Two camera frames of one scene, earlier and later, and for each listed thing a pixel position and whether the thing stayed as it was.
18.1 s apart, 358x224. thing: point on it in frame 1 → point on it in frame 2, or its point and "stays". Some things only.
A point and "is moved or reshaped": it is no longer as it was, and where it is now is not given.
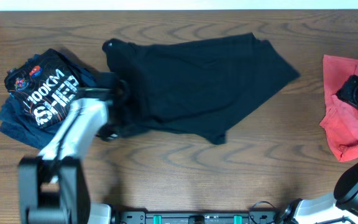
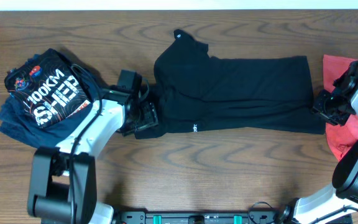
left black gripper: [117, 111] → [148, 116]
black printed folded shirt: [46, 84] stays
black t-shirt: [197, 85] is moved or reshaped
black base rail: [194, 217] stays
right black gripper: [347, 93] → [317, 107]
